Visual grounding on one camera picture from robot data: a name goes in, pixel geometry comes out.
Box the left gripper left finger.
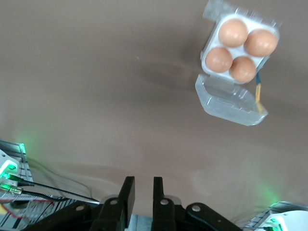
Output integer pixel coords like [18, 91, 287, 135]
[90, 176, 135, 231]

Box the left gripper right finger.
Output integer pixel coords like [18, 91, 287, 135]
[153, 177, 188, 231]

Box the clear plastic egg carton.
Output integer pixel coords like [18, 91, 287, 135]
[194, 0, 281, 127]

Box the brown egg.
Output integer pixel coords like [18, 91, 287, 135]
[244, 28, 278, 58]
[205, 46, 233, 74]
[228, 55, 257, 83]
[218, 18, 248, 48]

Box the black base cable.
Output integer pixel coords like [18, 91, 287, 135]
[6, 173, 101, 205]
[0, 184, 73, 202]

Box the thin red wire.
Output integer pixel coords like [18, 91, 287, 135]
[0, 192, 57, 219]

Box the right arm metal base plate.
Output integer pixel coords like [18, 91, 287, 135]
[247, 201, 308, 231]

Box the yellow blue cord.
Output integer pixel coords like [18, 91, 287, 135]
[254, 73, 263, 114]

